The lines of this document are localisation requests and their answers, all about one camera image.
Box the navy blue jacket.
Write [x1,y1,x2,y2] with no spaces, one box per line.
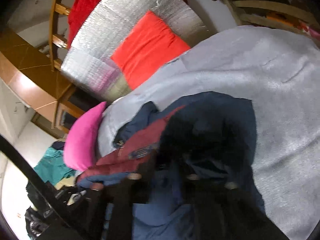
[79,92,267,239]

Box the red-orange pillow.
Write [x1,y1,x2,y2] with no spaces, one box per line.
[111,10,190,90]

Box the silver foil mat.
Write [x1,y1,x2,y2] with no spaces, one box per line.
[61,0,212,100]

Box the pink pillow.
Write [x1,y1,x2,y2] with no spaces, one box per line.
[63,102,106,172]

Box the teal garment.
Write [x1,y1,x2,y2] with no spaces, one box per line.
[34,147,75,186]

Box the wooden bed headboard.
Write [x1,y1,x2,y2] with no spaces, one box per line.
[48,0,71,72]

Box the grey bed blanket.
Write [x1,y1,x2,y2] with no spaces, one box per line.
[98,26,319,239]

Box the wooden cabinet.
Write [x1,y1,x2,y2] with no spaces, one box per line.
[1,27,84,133]

